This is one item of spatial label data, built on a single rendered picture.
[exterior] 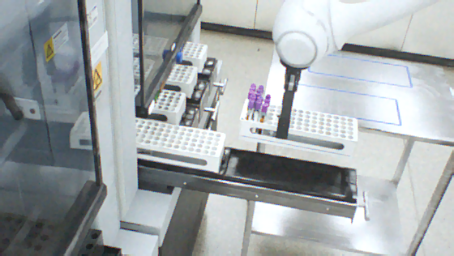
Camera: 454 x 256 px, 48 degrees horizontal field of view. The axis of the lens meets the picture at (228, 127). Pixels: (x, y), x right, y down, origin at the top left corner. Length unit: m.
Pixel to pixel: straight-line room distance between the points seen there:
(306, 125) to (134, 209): 0.48
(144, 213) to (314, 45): 0.61
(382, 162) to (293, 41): 1.89
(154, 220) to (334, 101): 0.68
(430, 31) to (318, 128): 2.46
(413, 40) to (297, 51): 2.78
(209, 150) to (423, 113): 0.72
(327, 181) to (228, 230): 0.98
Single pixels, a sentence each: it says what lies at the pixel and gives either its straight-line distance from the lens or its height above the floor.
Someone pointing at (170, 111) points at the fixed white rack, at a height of 0.86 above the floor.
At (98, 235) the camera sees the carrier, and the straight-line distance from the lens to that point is 1.05.
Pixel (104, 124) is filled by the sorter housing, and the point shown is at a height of 1.08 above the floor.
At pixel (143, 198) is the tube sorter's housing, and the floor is 0.73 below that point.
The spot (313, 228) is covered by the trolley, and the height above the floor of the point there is 0.28.
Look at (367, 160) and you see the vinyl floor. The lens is 2.74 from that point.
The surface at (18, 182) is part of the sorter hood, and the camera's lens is 0.69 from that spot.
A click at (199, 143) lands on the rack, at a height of 0.86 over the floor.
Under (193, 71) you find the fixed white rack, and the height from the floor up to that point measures 0.86.
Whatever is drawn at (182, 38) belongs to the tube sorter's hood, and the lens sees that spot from 1.46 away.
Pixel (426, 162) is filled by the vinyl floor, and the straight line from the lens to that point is 2.87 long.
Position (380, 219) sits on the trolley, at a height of 0.28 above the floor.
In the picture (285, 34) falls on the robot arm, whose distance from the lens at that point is 0.94.
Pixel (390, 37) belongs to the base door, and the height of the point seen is 0.17.
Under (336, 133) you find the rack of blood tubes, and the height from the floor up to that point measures 0.92.
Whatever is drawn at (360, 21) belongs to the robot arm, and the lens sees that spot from 0.98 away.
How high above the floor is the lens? 1.67
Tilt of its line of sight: 37 degrees down
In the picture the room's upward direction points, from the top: 6 degrees clockwise
